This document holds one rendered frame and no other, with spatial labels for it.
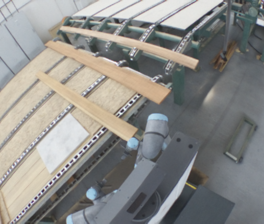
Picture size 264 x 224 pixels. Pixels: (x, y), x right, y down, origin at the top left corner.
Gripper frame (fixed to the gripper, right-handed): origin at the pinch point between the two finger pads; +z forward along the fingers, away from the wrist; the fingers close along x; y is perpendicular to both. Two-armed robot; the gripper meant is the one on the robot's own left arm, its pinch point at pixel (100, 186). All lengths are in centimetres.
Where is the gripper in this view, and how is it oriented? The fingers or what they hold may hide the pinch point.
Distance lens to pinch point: 151.5
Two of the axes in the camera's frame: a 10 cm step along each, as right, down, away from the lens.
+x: -6.6, 7.4, -1.5
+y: -7.5, -6.3, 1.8
